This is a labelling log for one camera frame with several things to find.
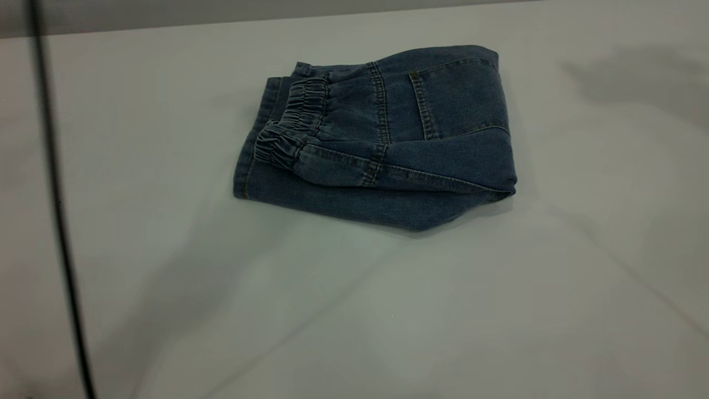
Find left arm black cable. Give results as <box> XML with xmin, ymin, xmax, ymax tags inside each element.
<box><xmin>28</xmin><ymin>0</ymin><xmax>98</xmax><ymax>399</ymax></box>

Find blue denim pants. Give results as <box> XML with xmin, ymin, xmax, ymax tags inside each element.
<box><xmin>233</xmin><ymin>45</ymin><xmax>518</xmax><ymax>232</ymax></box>

